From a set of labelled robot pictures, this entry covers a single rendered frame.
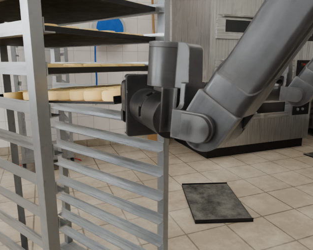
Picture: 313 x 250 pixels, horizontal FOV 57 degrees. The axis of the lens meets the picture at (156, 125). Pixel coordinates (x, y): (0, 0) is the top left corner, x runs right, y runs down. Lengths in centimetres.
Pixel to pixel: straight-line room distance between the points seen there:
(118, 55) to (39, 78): 314
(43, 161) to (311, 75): 64
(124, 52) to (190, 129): 348
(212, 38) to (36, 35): 260
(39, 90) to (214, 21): 264
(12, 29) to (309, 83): 70
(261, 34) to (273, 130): 346
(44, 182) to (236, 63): 51
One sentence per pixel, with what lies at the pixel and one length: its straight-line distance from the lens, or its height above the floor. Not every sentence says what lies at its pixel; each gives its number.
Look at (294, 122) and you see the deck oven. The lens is 398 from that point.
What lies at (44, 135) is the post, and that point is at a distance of 67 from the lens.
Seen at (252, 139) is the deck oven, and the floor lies 18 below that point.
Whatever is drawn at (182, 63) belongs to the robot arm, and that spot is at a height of 106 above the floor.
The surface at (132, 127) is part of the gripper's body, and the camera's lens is 48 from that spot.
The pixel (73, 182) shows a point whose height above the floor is 51.
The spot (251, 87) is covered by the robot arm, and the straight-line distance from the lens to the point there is 32.
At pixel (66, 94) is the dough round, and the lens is 69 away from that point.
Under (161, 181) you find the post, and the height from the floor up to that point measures 65.
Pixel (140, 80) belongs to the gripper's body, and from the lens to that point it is 47.
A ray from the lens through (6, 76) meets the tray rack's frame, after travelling 132.
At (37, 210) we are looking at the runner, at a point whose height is 69.
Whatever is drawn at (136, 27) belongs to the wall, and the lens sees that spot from 386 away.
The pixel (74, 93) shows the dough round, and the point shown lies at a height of 100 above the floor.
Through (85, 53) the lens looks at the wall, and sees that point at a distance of 369.
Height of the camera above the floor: 107
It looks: 12 degrees down
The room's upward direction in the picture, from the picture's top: straight up
